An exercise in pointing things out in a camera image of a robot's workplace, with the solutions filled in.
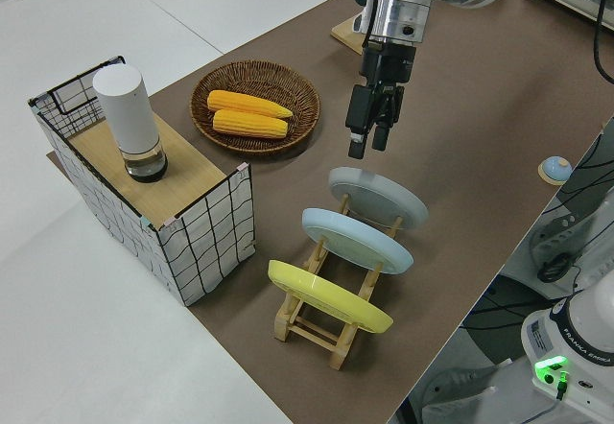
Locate wooden plate rack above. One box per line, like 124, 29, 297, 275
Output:
273, 193, 404, 371

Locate gray plate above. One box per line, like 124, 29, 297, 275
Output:
327, 166, 430, 231

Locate yellow corn cob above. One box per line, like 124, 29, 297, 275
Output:
206, 89, 295, 120
211, 109, 290, 140

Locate white cylindrical grinder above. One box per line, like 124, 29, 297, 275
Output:
92, 63, 169, 184

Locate wooden mug tree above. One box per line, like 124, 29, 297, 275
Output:
330, 13, 371, 59

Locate brown table mat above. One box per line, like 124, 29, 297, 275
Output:
45, 0, 614, 424

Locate black hanging arm cable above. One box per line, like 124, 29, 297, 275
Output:
592, 0, 614, 85

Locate yellow plate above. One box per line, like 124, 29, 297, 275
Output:
267, 259, 394, 335

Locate wooden shelf with grid paper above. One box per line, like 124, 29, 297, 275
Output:
27, 54, 255, 308

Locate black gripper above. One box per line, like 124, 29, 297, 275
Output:
345, 42, 417, 159

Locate coiled black cable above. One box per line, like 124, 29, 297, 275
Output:
536, 252, 582, 285

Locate white toaster oven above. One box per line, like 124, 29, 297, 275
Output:
527, 0, 614, 28

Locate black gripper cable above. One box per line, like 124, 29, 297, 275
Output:
360, 0, 386, 54

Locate blue dome desk bell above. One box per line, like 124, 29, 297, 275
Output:
539, 154, 572, 186

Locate black wire frame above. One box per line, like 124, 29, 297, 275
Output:
35, 54, 127, 137

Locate black plug with cable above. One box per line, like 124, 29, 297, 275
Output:
554, 370, 573, 402

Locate brown wicker basket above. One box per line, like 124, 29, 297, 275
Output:
190, 60, 321, 153

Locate light blue plate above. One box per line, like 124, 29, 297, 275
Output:
300, 207, 414, 276

